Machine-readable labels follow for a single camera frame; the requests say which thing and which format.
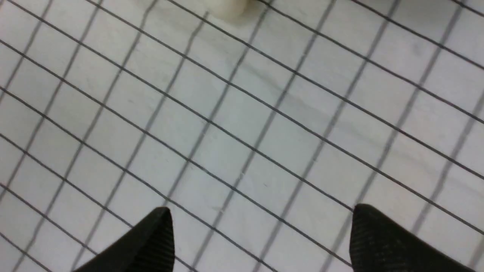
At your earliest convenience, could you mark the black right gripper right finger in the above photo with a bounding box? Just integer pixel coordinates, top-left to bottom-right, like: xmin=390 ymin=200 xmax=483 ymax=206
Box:
xmin=349 ymin=203 xmax=471 ymax=272

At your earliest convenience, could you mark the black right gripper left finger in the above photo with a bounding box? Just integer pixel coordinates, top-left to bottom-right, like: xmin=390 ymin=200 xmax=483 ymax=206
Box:
xmin=76 ymin=207 xmax=175 ymax=272

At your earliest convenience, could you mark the white ping-pong ball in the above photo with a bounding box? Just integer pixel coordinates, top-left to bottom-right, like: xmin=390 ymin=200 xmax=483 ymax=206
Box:
xmin=203 ymin=0 xmax=249 ymax=20

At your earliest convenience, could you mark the white black grid tablecloth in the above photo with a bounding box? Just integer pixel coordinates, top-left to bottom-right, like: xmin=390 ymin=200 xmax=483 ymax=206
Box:
xmin=1 ymin=0 xmax=483 ymax=272

